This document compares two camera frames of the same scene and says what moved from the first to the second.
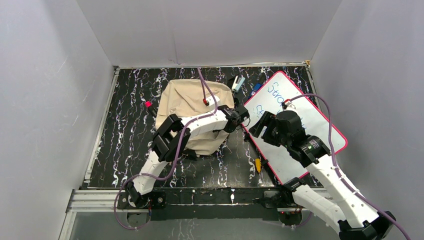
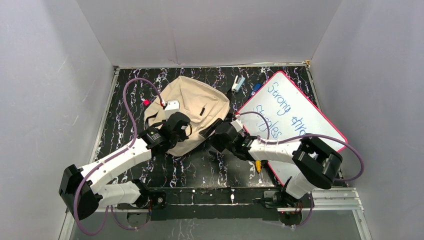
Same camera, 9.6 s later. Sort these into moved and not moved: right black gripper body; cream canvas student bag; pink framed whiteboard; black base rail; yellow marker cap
Moved: right black gripper body; cream canvas student bag
Not moved: pink framed whiteboard; yellow marker cap; black base rail
